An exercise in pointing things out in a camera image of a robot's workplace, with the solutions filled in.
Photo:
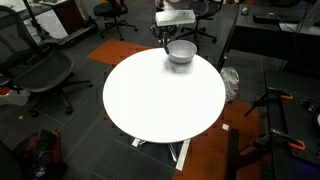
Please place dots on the black work table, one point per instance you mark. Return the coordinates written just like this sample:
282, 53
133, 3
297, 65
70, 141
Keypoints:
293, 133

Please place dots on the orange black bar clamp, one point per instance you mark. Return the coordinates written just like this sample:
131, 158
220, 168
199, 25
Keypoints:
286, 140
271, 96

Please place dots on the brown wooden cabinet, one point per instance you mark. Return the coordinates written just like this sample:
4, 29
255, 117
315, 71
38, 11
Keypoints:
68, 15

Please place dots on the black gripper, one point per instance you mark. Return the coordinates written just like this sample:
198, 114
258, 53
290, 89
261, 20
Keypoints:
165, 28

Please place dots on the dark pen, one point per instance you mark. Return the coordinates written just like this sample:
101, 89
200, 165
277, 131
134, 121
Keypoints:
166, 46

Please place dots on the black floor platform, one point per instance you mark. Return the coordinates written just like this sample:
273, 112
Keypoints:
71, 35

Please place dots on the flat black device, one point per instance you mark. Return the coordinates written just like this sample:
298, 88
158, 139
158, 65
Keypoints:
266, 18

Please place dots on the small black office chair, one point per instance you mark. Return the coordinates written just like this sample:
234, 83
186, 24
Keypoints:
111, 10

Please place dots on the white plastic bag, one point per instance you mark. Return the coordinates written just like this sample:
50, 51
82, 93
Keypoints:
230, 83

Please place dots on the white metal table base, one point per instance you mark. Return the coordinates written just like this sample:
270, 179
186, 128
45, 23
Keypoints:
183, 155

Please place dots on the grey round bowl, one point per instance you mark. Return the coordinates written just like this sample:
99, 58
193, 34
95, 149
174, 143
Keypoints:
181, 51

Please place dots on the grey computer mouse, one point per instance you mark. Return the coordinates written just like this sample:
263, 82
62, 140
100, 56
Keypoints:
245, 10

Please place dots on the tiny paper scrap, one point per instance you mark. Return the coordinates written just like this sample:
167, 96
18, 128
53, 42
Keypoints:
20, 117

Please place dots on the small white paper square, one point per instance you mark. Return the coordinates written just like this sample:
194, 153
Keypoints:
225, 126

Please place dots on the red and black bag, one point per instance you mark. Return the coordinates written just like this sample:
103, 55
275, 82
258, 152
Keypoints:
41, 153

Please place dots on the black office desk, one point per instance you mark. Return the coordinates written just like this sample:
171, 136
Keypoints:
266, 36

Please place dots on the black slanted pole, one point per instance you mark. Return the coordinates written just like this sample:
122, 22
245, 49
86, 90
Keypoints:
33, 18

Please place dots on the black upright beam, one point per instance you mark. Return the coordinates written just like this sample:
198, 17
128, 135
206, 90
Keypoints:
233, 153

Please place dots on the large black mesh office chair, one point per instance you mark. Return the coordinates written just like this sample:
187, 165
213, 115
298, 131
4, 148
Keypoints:
43, 71

